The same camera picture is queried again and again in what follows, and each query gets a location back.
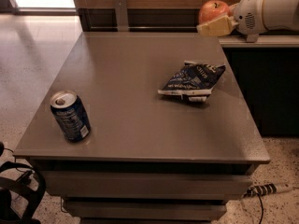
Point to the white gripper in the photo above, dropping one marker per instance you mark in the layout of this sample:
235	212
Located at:
247	19

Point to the red apple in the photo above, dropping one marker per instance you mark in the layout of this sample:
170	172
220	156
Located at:
212	9

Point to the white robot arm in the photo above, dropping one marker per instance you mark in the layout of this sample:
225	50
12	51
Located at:
280	15

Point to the blue pepsi can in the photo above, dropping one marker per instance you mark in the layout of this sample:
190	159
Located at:
70	114

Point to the blue chip bag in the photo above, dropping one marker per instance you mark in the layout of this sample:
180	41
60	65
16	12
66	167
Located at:
194	82

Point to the grey drawer cabinet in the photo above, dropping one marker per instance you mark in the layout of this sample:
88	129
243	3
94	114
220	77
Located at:
148	159

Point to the white power strip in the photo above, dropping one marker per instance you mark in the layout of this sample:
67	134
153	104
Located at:
267	189

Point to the black chair base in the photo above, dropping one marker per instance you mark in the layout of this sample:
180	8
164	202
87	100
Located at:
33	197

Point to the right metal bracket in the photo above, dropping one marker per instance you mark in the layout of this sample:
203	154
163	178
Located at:
252	38

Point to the metal bracket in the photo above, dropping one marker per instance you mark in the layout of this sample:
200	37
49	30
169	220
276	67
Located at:
252	38
121	12

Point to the left metal bracket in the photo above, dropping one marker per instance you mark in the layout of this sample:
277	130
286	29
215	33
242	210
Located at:
121	12

